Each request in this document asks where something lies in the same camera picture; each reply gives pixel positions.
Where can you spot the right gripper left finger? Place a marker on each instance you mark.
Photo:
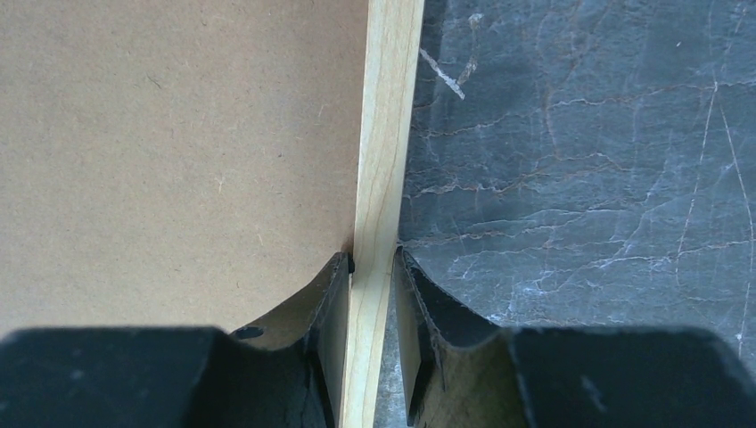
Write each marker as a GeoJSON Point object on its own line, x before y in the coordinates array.
{"type": "Point", "coordinates": [283, 369]}

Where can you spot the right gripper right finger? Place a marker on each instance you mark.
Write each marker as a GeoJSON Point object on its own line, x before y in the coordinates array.
{"type": "Point", "coordinates": [461, 370]}

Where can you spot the brown backing board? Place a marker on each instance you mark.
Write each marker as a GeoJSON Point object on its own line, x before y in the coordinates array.
{"type": "Point", "coordinates": [174, 162]}

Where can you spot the wooden picture frame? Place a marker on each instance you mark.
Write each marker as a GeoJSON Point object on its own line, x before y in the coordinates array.
{"type": "Point", "coordinates": [392, 43]}

